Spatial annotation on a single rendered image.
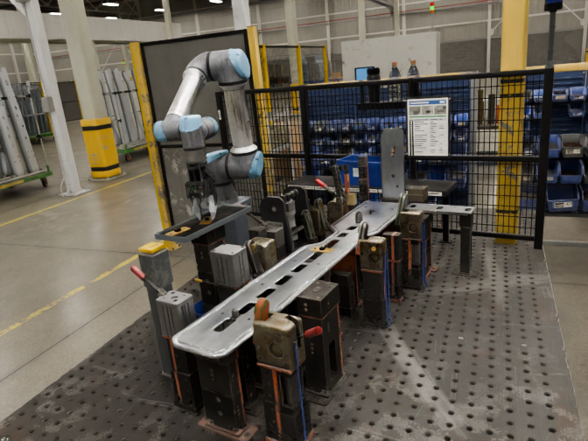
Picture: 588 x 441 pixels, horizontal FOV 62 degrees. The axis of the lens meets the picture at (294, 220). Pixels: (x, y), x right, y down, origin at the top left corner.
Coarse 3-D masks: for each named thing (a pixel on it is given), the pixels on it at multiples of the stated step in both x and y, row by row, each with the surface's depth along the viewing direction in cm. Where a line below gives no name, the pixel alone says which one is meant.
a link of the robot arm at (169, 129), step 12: (192, 60) 194; (204, 60) 192; (192, 72) 190; (204, 72) 192; (192, 84) 187; (204, 84) 195; (180, 96) 181; (192, 96) 184; (180, 108) 177; (168, 120) 173; (156, 132) 172; (168, 132) 171
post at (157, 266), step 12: (144, 252) 153; (156, 252) 152; (168, 252) 154; (144, 264) 152; (156, 264) 150; (168, 264) 155; (156, 276) 151; (168, 276) 155; (168, 288) 156; (156, 312) 157; (156, 324) 159; (168, 360) 162; (168, 372) 164
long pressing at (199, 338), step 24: (384, 216) 212; (336, 240) 190; (288, 264) 170; (312, 264) 168; (264, 288) 153; (288, 288) 152; (216, 312) 140; (192, 336) 129; (216, 336) 128; (240, 336) 127
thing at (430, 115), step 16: (432, 96) 241; (448, 96) 238; (416, 112) 248; (432, 112) 244; (448, 112) 240; (416, 128) 250; (432, 128) 246; (448, 128) 242; (416, 144) 253; (432, 144) 249; (448, 144) 245
